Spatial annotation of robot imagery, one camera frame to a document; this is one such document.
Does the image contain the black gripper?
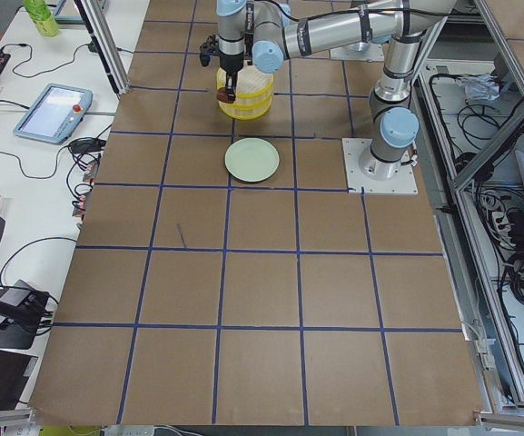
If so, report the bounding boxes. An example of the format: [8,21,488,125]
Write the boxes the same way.
[218,39,244,91]

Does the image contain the brown bun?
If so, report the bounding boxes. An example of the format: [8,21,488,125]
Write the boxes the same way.
[216,87,236,104]

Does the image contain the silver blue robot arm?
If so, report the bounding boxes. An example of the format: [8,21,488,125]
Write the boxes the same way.
[200,0,455,182]

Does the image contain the light green plate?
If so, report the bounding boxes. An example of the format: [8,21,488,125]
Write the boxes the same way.
[224,138,280,183]

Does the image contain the black power adapter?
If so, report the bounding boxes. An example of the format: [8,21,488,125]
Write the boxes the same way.
[68,137,106,154]

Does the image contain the blue teach pendant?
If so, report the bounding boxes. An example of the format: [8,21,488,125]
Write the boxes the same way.
[13,84,94,144]

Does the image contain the green drink bottle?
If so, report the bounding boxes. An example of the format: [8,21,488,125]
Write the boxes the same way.
[23,0,59,37]

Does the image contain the black monitor stand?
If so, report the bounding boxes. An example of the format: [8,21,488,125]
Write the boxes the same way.
[0,281,54,350]

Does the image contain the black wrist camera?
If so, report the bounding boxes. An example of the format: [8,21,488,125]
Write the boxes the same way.
[199,35,219,67]

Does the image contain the aluminium frame post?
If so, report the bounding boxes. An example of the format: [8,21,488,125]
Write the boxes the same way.
[74,0,130,95]

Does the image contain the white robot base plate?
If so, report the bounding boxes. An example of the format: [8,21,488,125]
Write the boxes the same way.
[341,138,419,195]

